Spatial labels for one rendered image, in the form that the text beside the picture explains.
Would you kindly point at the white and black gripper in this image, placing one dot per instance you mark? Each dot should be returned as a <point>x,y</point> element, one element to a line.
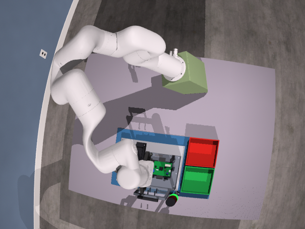
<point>149,164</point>

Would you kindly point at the green bin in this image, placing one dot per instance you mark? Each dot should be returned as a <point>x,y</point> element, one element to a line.
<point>197,180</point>

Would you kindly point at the red open-top bin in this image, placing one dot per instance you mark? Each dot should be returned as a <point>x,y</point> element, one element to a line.
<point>202,152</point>

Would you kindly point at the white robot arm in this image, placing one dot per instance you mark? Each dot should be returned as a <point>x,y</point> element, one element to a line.
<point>138,46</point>

